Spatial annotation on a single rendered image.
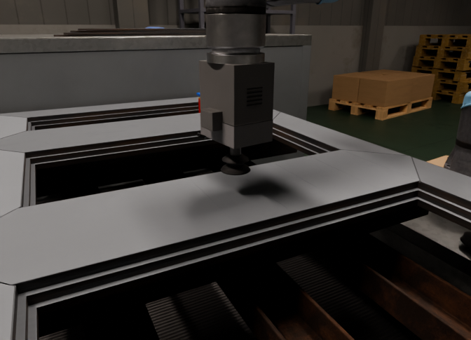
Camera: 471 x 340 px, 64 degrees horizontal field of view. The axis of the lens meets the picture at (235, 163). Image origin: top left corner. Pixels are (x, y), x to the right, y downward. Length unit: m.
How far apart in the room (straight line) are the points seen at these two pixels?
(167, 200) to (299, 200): 0.19
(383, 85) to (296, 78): 3.44
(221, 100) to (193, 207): 0.15
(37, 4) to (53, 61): 2.76
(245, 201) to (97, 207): 0.20
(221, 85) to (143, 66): 0.84
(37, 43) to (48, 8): 2.76
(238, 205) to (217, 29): 0.23
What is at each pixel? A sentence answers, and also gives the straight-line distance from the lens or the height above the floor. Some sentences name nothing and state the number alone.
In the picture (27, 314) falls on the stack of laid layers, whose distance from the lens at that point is 0.42.
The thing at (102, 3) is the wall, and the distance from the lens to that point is 4.11.
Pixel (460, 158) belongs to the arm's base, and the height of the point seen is 0.76.
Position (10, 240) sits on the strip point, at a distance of 0.51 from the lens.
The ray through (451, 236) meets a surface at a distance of 0.89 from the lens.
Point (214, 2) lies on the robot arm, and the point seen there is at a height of 1.10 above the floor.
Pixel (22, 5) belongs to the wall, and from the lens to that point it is 4.00.
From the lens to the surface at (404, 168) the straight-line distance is 0.71.
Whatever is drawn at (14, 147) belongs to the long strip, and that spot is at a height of 0.85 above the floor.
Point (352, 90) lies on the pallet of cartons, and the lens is 5.21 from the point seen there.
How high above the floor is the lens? 1.08
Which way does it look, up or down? 20 degrees down
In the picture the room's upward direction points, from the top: straight up
